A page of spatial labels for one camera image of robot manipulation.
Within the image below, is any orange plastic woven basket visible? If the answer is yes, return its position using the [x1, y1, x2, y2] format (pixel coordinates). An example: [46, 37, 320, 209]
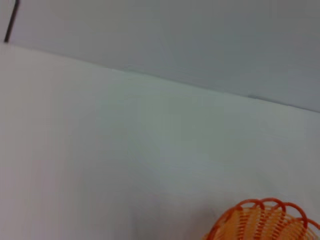
[201, 197, 320, 240]

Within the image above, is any thin black pole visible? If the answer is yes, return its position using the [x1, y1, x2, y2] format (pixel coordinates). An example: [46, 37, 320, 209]
[3, 0, 21, 43]

